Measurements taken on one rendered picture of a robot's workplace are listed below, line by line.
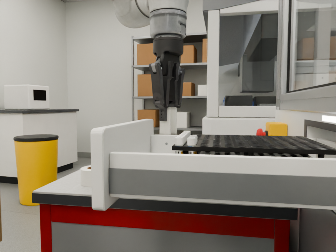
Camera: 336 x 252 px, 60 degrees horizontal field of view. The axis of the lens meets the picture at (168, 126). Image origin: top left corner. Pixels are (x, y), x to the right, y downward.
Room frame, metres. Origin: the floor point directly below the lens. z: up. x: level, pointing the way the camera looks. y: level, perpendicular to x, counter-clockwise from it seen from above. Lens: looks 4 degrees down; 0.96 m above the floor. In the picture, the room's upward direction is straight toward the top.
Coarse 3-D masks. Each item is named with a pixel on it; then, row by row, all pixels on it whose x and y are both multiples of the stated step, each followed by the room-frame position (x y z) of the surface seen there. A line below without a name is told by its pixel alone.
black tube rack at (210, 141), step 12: (204, 144) 0.43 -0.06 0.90; (216, 144) 0.44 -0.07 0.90; (228, 144) 0.44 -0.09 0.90; (240, 144) 0.44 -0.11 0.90; (252, 144) 0.43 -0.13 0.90; (264, 144) 0.43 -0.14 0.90; (276, 144) 0.43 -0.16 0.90; (288, 144) 0.43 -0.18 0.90; (300, 144) 0.43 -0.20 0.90; (312, 144) 0.43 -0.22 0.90; (324, 144) 0.43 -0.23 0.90; (276, 156) 0.50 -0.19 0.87; (288, 156) 0.49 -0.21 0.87; (300, 156) 0.49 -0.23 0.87
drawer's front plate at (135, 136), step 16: (96, 128) 0.38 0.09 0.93; (112, 128) 0.41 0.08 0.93; (128, 128) 0.48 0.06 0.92; (144, 128) 0.58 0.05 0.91; (96, 144) 0.37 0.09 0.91; (112, 144) 0.41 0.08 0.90; (128, 144) 0.48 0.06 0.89; (144, 144) 0.58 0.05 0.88; (96, 160) 0.37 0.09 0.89; (96, 176) 0.37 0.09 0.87; (96, 192) 0.37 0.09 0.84; (96, 208) 0.38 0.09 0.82
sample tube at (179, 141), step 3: (177, 138) 0.41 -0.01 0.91; (180, 138) 0.41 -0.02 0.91; (183, 138) 0.42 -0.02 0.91; (177, 141) 0.41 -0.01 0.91; (180, 141) 0.41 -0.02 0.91; (183, 141) 0.42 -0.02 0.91; (177, 144) 0.41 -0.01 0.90; (180, 144) 0.41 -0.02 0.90; (177, 150) 0.41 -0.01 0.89; (177, 153) 0.41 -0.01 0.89; (180, 153) 0.41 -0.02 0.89
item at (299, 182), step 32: (128, 160) 0.39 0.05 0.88; (160, 160) 0.38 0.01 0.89; (192, 160) 0.37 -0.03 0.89; (224, 160) 0.36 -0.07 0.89; (256, 160) 0.36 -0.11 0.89; (288, 160) 0.35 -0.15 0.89; (320, 160) 0.34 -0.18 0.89; (128, 192) 0.38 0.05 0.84; (160, 192) 0.38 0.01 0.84; (192, 192) 0.37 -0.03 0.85; (224, 192) 0.36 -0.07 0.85; (256, 192) 0.35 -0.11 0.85; (288, 192) 0.35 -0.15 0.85; (320, 192) 0.34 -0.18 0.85
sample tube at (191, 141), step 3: (189, 138) 0.41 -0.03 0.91; (192, 138) 0.41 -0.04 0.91; (195, 138) 0.41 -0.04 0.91; (189, 141) 0.41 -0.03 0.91; (192, 141) 0.41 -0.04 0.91; (195, 141) 0.41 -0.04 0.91; (189, 144) 0.41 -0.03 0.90; (192, 144) 0.41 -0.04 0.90; (195, 144) 0.41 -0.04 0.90; (189, 153) 0.41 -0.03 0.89; (192, 153) 0.41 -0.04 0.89
